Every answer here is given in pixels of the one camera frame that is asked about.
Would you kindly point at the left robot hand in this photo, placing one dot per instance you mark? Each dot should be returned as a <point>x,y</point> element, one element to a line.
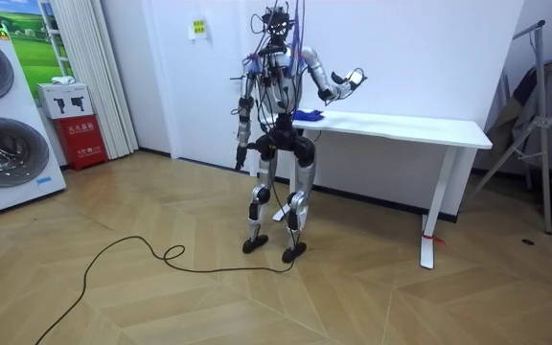
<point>241,157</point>

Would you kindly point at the red tie on desk leg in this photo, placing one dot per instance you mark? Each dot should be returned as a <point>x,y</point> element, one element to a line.
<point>430,236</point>

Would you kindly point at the blue cloth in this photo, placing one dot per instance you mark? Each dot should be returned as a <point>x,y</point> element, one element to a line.
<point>308,115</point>

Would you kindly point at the robot legs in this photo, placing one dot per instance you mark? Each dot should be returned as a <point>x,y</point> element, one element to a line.
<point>303,175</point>

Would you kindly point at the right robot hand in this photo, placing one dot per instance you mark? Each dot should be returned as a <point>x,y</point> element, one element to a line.
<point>354,78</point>

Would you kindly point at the white desk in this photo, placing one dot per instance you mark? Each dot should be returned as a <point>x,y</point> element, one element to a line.
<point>400,127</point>

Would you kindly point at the robot body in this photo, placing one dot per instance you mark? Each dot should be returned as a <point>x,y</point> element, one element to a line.
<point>281,93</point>

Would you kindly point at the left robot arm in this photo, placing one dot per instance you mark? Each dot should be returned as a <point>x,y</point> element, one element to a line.
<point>244,122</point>

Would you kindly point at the washing machine tower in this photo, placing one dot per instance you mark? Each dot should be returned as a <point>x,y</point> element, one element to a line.
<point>7,144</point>

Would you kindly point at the grey metal stand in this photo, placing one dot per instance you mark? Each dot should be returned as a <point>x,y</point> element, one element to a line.
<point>541,120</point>

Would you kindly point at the small black floor object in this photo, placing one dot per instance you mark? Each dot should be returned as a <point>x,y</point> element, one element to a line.
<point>528,242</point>

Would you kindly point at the white ladder frame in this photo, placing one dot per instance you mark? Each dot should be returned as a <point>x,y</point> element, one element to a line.
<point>54,38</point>

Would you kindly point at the landscape wall poster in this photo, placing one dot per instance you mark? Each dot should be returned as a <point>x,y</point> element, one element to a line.
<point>31,52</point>

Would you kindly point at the white box with pictograms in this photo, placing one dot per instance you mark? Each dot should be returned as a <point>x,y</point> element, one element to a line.
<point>65,100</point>

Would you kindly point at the red fire extinguisher box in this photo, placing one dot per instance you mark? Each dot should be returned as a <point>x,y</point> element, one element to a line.
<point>80,141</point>

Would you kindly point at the yellow wall label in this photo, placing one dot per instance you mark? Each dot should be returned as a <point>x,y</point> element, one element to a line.
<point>199,26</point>

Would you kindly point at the small white object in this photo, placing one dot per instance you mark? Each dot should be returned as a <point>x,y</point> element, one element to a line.
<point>62,80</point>

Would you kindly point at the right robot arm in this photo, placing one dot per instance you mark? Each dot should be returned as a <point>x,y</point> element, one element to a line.
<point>318,72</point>

